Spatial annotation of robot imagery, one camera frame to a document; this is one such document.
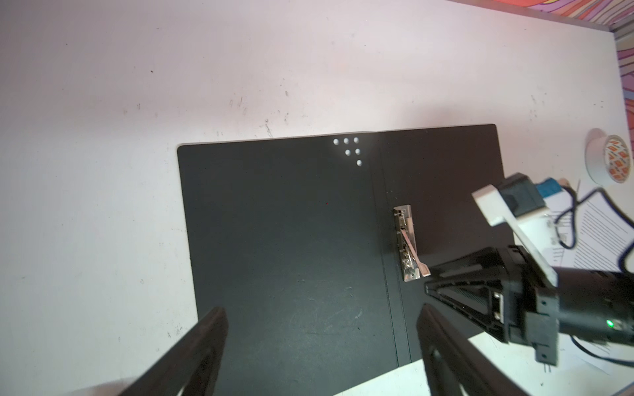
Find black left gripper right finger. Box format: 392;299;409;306
417;305;526;395

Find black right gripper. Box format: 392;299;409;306
425;246;560;366

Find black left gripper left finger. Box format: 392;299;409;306
122;307;229;395

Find printed paper files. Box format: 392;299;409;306
544;190;633;375

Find blue file folder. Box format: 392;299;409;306
178;125;513;395

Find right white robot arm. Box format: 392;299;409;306
425;246;633;366

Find white tape roll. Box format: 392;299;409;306
584;128;632;186

